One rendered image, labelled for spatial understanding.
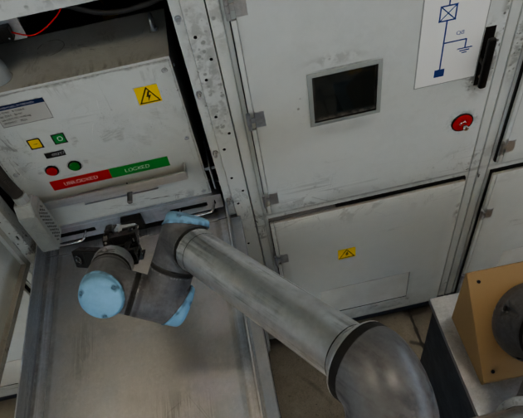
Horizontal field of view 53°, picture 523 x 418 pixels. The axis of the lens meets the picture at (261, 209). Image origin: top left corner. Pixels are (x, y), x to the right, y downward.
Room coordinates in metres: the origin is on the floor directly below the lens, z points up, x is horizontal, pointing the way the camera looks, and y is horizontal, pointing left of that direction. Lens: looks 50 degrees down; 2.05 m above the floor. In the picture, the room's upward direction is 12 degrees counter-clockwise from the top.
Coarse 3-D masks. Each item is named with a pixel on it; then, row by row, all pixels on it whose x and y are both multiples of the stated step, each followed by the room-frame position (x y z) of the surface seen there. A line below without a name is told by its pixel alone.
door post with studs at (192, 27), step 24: (168, 0) 1.01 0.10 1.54; (192, 0) 1.00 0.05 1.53; (192, 24) 1.00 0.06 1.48; (192, 48) 1.00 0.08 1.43; (192, 72) 1.01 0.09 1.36; (216, 72) 1.00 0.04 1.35; (216, 96) 1.00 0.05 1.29; (216, 120) 1.00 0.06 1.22; (216, 144) 1.01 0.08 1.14; (216, 168) 1.01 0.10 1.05; (240, 168) 1.00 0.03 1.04; (240, 192) 1.00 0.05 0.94
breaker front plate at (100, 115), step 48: (0, 96) 1.04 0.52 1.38; (48, 96) 1.04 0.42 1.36; (96, 96) 1.04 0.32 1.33; (0, 144) 1.03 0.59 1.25; (48, 144) 1.04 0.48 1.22; (96, 144) 1.04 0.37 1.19; (144, 144) 1.04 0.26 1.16; (192, 144) 1.04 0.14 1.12; (48, 192) 1.04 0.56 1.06; (144, 192) 1.04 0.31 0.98; (192, 192) 1.04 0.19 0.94
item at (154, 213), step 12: (216, 192) 1.04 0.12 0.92; (168, 204) 1.03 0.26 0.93; (180, 204) 1.03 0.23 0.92; (192, 204) 1.03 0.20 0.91; (204, 204) 1.03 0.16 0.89; (216, 204) 1.03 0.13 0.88; (108, 216) 1.03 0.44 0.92; (120, 216) 1.03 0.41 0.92; (144, 216) 1.03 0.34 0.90; (156, 216) 1.03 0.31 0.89; (72, 228) 1.02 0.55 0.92; (84, 228) 1.02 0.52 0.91; (96, 228) 1.02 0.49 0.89; (72, 240) 1.02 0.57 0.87
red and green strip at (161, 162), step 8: (152, 160) 1.04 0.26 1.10; (160, 160) 1.04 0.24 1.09; (168, 160) 1.04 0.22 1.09; (112, 168) 1.04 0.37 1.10; (120, 168) 1.04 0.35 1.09; (128, 168) 1.04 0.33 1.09; (136, 168) 1.04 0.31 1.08; (144, 168) 1.04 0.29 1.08; (152, 168) 1.04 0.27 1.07; (80, 176) 1.04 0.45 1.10; (88, 176) 1.04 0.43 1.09; (96, 176) 1.04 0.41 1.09; (104, 176) 1.04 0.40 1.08; (112, 176) 1.04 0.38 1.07; (56, 184) 1.04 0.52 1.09; (64, 184) 1.04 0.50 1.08; (72, 184) 1.04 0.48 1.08; (80, 184) 1.04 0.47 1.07
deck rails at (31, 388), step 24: (48, 264) 0.96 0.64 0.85; (48, 288) 0.88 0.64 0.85; (48, 312) 0.80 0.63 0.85; (240, 312) 0.68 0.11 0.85; (48, 336) 0.72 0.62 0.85; (240, 336) 0.61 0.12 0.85; (24, 360) 0.64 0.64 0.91; (48, 360) 0.66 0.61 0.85; (240, 360) 0.55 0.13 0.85; (24, 384) 0.58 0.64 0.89; (24, 408) 0.53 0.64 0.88; (264, 408) 0.42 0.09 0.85
